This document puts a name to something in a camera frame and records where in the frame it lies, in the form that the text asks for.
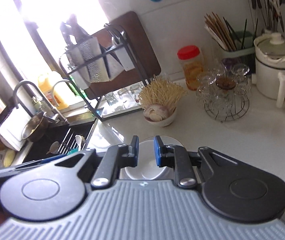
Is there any green chopstick holder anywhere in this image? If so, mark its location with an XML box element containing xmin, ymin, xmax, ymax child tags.
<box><xmin>217</xmin><ymin>31</ymin><xmax>257</xmax><ymax>74</ymax></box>

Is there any red lid plastic jar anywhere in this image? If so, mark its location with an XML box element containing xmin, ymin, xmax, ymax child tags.
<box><xmin>177</xmin><ymin>45</ymin><xmax>204</xmax><ymax>91</ymax></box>

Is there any white electric cooking pot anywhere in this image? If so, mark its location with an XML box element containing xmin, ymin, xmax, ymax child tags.
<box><xmin>254</xmin><ymin>33</ymin><xmax>285</xmax><ymax>108</ymax></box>

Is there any white dish brush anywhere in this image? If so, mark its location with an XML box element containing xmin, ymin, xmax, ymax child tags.
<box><xmin>75</xmin><ymin>135</ymin><xmax>82</xmax><ymax>151</ymax></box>

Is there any brown cutting board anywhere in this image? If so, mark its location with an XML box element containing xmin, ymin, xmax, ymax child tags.
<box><xmin>83</xmin><ymin>10</ymin><xmax>162</xmax><ymax>100</ymax></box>

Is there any steel pot in sink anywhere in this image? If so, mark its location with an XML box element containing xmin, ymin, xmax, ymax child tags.
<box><xmin>21</xmin><ymin>112</ymin><xmax>49</xmax><ymax>142</ymax></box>

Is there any drinking glass right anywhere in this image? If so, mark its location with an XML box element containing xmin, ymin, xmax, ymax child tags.
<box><xmin>129</xmin><ymin>83</ymin><xmax>144</xmax><ymax>103</ymax></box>

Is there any bowl with garlic and noodles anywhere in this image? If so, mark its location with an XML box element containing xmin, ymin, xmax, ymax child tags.
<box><xmin>143</xmin><ymin>104</ymin><xmax>177</xmax><ymax>127</ymax></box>

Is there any drinking glass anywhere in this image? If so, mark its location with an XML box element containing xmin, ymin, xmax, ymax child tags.
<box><xmin>117</xmin><ymin>88</ymin><xmax>132</xmax><ymax>106</ymax></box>
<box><xmin>129</xmin><ymin>83</ymin><xmax>144</xmax><ymax>103</ymax></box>
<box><xmin>104</xmin><ymin>92</ymin><xmax>119</xmax><ymax>107</ymax></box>

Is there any wire rack with glass cups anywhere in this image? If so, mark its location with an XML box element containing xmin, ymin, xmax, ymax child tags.
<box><xmin>197</xmin><ymin>63</ymin><xmax>251</xmax><ymax>122</ymax></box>

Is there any white ceramic bowl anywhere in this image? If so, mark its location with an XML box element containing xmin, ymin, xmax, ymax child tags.
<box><xmin>123</xmin><ymin>139</ymin><xmax>173</xmax><ymax>180</ymax></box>

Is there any black sink drain rack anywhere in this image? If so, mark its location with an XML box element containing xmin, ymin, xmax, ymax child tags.
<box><xmin>47</xmin><ymin>127</ymin><xmax>90</xmax><ymax>155</ymax></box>

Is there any drinking glass middle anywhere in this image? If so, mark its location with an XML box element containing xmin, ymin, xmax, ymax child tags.
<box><xmin>117</xmin><ymin>88</ymin><xmax>132</xmax><ymax>106</ymax></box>

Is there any cleaver knife in rack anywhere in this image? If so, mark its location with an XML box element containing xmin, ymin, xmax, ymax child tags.
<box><xmin>78</xmin><ymin>36</ymin><xmax>110</xmax><ymax>84</ymax></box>

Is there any drinking glass left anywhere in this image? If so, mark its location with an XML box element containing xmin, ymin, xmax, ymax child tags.
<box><xmin>104</xmin><ymin>92</ymin><xmax>119</xmax><ymax>107</ymax></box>

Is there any white leaf plate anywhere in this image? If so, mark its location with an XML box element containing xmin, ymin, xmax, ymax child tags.
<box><xmin>117</xmin><ymin>135</ymin><xmax>184</xmax><ymax>181</ymax></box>

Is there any black dish rack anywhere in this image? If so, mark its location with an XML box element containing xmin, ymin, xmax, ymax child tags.
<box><xmin>58</xmin><ymin>23</ymin><xmax>153</xmax><ymax>122</ymax></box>

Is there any orange detergent bottle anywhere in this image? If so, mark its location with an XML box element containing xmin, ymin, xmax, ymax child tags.
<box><xmin>38</xmin><ymin>71</ymin><xmax>74</xmax><ymax>110</ymax></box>

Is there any chrome kitchen faucet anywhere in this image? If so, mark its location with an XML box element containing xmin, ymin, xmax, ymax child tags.
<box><xmin>13</xmin><ymin>80</ymin><xmax>61</xmax><ymax>122</ymax></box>

